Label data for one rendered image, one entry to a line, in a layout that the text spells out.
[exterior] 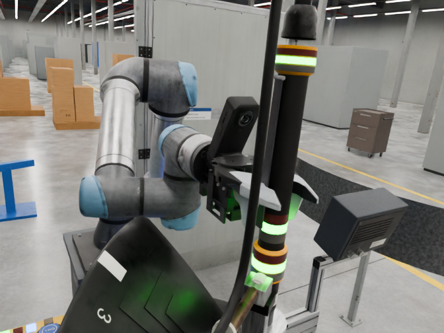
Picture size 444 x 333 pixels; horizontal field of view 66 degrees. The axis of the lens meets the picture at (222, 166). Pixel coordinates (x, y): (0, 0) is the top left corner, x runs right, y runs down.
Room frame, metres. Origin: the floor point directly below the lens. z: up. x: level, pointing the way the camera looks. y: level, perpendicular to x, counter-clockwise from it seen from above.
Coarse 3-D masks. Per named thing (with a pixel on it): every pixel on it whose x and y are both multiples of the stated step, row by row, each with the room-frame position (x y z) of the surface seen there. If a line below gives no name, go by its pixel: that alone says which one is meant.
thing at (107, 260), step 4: (104, 252) 0.30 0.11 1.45; (100, 256) 0.30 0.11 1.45; (104, 256) 0.30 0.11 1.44; (108, 256) 0.30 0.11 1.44; (100, 260) 0.29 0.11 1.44; (104, 260) 0.30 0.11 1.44; (108, 260) 0.30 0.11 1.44; (112, 260) 0.30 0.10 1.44; (104, 264) 0.29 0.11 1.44; (108, 264) 0.30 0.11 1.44; (112, 264) 0.30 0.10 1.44; (116, 264) 0.30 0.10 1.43; (108, 268) 0.29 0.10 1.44; (112, 268) 0.30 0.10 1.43; (116, 268) 0.30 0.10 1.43; (120, 268) 0.30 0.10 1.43; (112, 272) 0.29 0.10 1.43; (116, 272) 0.30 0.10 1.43; (120, 272) 0.30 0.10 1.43; (124, 272) 0.30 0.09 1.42; (116, 276) 0.29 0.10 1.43; (120, 276) 0.30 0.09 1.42; (120, 280) 0.29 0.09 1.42
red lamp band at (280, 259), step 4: (252, 252) 0.39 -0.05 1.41; (256, 252) 0.38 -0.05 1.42; (256, 256) 0.37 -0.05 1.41; (260, 256) 0.37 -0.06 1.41; (264, 256) 0.37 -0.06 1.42; (268, 256) 0.37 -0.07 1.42; (272, 256) 0.37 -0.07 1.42; (276, 256) 0.37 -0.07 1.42; (280, 256) 0.37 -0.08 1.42; (284, 256) 0.37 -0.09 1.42; (260, 260) 0.37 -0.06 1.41; (264, 260) 0.37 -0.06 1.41; (268, 260) 0.37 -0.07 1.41; (272, 260) 0.37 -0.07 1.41; (276, 260) 0.37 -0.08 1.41; (280, 260) 0.37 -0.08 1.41; (284, 260) 0.37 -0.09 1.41
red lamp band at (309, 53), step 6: (282, 48) 0.37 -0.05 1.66; (288, 48) 0.37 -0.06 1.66; (294, 48) 0.37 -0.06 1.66; (276, 54) 0.38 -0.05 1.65; (282, 54) 0.37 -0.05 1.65; (288, 54) 0.37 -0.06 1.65; (294, 54) 0.37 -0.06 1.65; (300, 54) 0.37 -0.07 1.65; (306, 54) 0.37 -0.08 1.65; (312, 54) 0.37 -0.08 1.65
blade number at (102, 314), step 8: (96, 304) 0.25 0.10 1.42; (104, 304) 0.26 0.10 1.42; (96, 312) 0.25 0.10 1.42; (104, 312) 0.25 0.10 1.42; (112, 312) 0.26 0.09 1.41; (96, 320) 0.24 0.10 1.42; (104, 320) 0.25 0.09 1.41; (112, 320) 0.25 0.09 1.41; (104, 328) 0.24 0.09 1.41; (112, 328) 0.25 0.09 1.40
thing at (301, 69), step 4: (276, 64) 0.38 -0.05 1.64; (280, 64) 0.37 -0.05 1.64; (284, 64) 0.37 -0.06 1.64; (276, 68) 0.38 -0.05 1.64; (280, 68) 0.37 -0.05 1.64; (284, 68) 0.37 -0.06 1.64; (288, 68) 0.37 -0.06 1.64; (292, 68) 0.37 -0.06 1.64; (296, 68) 0.37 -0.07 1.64; (300, 68) 0.37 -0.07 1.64; (304, 68) 0.37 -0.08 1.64; (308, 68) 0.37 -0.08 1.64; (312, 68) 0.37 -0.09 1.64; (300, 72) 0.37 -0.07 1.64; (304, 72) 0.37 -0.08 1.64; (308, 72) 0.37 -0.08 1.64; (312, 72) 0.37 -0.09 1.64
